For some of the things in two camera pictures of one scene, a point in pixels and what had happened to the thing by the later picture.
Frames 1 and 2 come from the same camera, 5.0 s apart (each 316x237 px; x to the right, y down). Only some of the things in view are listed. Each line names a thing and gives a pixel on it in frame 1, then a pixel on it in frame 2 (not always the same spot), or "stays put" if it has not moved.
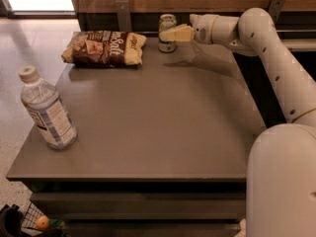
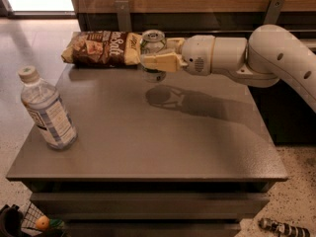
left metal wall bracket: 123,14 stays put
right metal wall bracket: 275,7 stays put
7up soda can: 167,22 -> 153,41
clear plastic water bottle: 46,109 stays put
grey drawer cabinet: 162,148 stays put
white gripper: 202,29 -> 197,54
